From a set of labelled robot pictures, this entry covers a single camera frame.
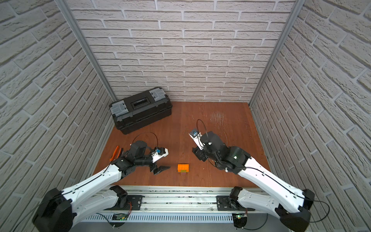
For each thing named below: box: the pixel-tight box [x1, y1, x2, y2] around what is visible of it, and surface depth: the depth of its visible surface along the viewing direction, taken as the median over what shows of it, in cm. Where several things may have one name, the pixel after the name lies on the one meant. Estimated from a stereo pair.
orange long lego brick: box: [177, 163, 189, 173], surface depth 82 cm
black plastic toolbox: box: [109, 87, 173, 135], surface depth 98 cm
